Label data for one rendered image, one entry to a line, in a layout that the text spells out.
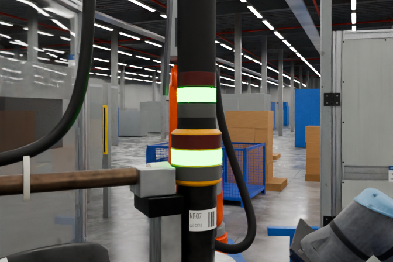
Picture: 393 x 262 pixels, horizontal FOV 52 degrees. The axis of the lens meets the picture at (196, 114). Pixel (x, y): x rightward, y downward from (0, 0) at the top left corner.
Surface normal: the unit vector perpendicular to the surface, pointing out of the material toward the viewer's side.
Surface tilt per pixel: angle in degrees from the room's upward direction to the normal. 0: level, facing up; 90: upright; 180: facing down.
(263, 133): 90
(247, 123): 90
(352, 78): 90
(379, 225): 87
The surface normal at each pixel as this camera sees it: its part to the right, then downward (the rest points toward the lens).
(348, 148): -0.16, 0.01
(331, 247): -0.40, -0.52
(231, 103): -0.37, 0.01
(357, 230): -0.49, -0.16
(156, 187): 0.43, 0.01
